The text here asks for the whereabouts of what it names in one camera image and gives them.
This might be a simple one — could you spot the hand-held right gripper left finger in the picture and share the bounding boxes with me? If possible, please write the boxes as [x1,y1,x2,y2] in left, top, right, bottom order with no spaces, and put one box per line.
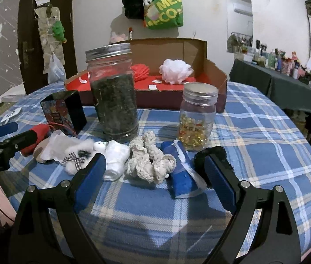
[8,152,107,264]

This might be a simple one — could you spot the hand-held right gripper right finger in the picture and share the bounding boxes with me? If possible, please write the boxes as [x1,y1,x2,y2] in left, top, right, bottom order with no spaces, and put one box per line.
[204,152,302,264]

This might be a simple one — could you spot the red plush ball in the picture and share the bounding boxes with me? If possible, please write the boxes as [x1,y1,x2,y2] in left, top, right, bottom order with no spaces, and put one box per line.
[20,124,52,157]

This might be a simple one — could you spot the beige oval sponge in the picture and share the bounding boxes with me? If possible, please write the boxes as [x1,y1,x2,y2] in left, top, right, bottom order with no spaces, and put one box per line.
[33,139,53,163]

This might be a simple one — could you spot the white sock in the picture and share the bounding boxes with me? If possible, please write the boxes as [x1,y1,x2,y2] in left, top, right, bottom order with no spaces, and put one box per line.
[103,140,131,181]

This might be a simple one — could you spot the white plush plaid bow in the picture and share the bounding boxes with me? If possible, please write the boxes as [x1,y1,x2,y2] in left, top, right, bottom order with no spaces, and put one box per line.
[62,140,107,175]

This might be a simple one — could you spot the blue cloth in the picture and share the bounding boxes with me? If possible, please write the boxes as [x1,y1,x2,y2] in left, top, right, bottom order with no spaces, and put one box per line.
[159,140,208,200]

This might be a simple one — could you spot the cream knitted scrunchie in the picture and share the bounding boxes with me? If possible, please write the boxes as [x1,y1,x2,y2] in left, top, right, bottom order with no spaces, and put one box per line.
[125,131,177,185]

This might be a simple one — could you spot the cardboard box red lining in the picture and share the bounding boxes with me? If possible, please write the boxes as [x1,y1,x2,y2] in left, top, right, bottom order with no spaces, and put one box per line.
[64,38,228,113]

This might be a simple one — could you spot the white charging device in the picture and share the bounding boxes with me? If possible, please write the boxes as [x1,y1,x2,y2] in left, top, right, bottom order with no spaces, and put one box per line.
[1,107,23,124]

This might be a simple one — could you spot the blue plaid tablecloth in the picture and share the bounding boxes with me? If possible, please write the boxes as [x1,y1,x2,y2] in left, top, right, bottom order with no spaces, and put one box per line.
[0,81,311,264]

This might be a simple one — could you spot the black box printed side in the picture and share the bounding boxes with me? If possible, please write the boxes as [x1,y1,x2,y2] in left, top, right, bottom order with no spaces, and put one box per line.
[40,90,87,136]

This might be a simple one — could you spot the small jar yellow capsules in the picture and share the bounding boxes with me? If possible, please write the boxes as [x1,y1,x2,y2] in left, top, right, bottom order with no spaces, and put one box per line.
[179,82,219,152]

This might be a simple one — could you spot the white plastic bag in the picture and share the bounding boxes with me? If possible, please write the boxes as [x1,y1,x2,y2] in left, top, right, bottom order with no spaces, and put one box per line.
[47,52,66,84]

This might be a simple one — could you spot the clear hanging pocket organizer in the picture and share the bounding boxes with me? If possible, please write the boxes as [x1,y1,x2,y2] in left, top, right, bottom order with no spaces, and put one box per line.
[34,4,66,61]

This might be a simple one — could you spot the dark brown door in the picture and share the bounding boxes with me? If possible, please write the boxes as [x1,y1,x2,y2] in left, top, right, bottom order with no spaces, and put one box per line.
[18,0,77,95]

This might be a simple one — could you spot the green dinosaur plush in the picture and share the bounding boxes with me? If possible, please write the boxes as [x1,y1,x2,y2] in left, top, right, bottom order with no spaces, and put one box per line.
[52,20,67,43]

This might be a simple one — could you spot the dark green covered table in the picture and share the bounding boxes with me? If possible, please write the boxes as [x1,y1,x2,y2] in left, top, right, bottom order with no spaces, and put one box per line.
[228,58,311,116]

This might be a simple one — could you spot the coral mesh bath pouf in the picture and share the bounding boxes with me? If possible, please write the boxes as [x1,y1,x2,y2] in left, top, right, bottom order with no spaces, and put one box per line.
[131,64,152,82]

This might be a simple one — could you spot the white mesh bath pouf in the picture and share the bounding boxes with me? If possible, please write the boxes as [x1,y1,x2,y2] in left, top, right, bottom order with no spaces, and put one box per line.
[159,59,194,84]

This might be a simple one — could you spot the row of cosmetic bottles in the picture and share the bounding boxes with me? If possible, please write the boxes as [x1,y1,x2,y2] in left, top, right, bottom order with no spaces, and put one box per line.
[244,40,311,91]

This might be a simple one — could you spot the pink plush toy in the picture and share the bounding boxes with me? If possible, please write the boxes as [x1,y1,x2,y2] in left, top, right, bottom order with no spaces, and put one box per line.
[109,31,127,44]

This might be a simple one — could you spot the green tote bag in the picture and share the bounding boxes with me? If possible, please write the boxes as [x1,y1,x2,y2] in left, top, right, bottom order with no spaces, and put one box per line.
[144,0,185,30]

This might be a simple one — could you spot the black hanging bag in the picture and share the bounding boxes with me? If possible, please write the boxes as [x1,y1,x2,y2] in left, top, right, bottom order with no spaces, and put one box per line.
[121,0,148,20]

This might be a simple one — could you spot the wall mirror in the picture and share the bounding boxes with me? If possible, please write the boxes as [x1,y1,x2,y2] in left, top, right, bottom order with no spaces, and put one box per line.
[224,0,254,54]

